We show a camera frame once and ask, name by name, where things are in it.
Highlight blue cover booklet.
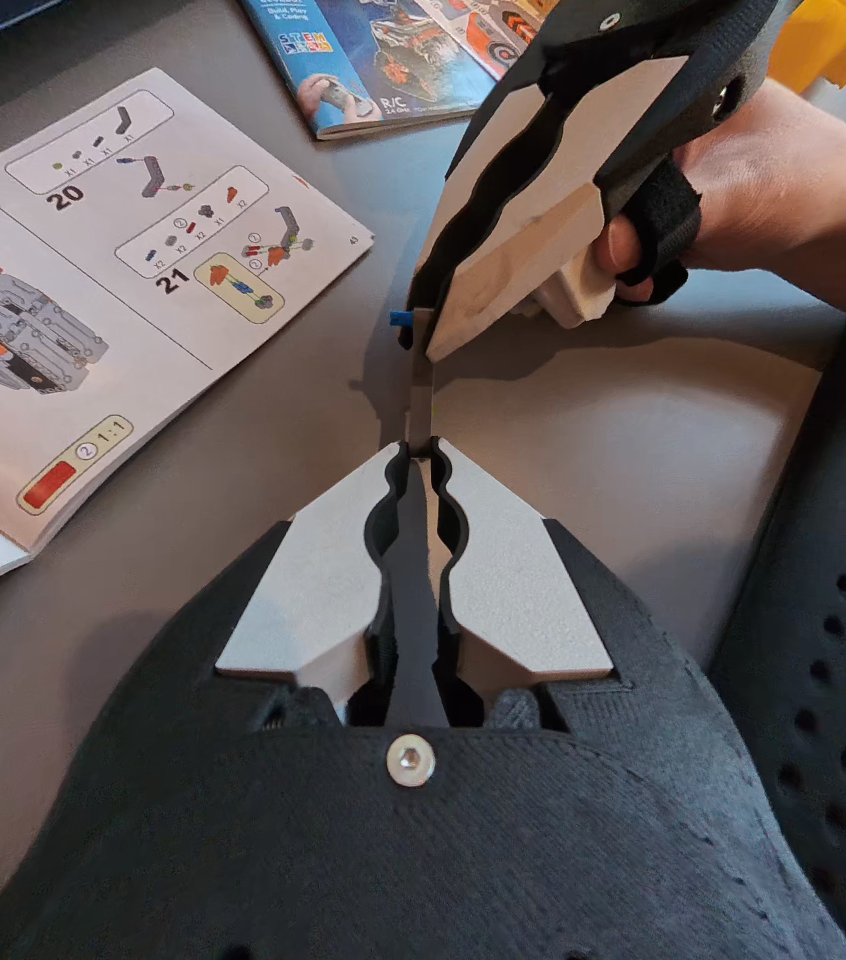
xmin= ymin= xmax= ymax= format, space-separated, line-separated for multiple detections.
xmin=239 ymin=0 xmax=503 ymax=141

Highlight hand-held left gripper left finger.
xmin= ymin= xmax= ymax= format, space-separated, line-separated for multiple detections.
xmin=214 ymin=441 xmax=407 ymax=727

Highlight yellow storage bin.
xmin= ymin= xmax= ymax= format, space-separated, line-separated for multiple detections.
xmin=768 ymin=0 xmax=846 ymax=95

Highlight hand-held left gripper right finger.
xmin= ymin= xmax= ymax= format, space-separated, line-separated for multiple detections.
xmin=430 ymin=436 xmax=614 ymax=727

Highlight sticker sheet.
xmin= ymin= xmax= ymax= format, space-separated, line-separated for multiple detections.
xmin=423 ymin=0 xmax=559 ymax=80

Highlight open instruction manual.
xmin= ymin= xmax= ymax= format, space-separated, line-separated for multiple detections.
xmin=0 ymin=67 xmax=375 ymax=616

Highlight person's right hand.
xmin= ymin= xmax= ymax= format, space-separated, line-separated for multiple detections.
xmin=589 ymin=78 xmax=837 ymax=309

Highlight grey desk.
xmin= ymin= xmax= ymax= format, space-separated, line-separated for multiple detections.
xmin=0 ymin=0 xmax=846 ymax=931

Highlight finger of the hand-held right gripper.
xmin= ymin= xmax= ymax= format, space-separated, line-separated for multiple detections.
xmin=396 ymin=81 xmax=563 ymax=354
xmin=425 ymin=54 xmax=692 ymax=365

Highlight black perforated chair back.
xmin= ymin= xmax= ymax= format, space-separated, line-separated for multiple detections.
xmin=708 ymin=318 xmax=846 ymax=960

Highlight dark grey angled beam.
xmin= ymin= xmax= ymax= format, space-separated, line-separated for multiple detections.
xmin=399 ymin=326 xmax=438 ymax=459

